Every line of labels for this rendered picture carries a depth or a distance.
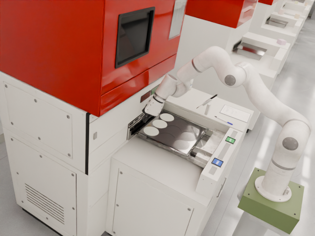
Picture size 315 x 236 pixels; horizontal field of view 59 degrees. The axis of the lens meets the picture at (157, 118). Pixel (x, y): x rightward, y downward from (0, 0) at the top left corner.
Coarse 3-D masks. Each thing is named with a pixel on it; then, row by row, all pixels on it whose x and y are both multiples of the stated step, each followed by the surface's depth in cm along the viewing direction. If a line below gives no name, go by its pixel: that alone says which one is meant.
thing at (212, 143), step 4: (212, 136) 192; (216, 136) 193; (208, 140) 187; (212, 140) 188; (216, 140) 188; (220, 140) 189; (208, 144) 184; (212, 144) 184; (216, 144) 185; (208, 148) 180; (212, 148) 180; (208, 156) 173; (196, 160) 168; (200, 164) 168; (204, 164) 166
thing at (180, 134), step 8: (168, 112) 205; (152, 120) 193; (176, 120) 198; (184, 120) 200; (160, 128) 187; (168, 128) 188; (176, 128) 190; (184, 128) 191; (192, 128) 193; (200, 128) 194; (152, 136) 178; (160, 136) 180; (168, 136) 181; (176, 136) 182; (184, 136) 184; (192, 136) 185; (200, 136) 187; (168, 144) 174; (176, 144) 175; (184, 144) 177; (192, 144) 178; (184, 152) 170
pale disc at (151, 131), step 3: (150, 126) 187; (144, 129) 183; (147, 129) 184; (150, 129) 184; (153, 129) 185; (156, 129) 185; (144, 132) 180; (147, 132) 181; (150, 132) 182; (153, 132) 182; (156, 132) 183; (150, 135) 179; (153, 135) 179
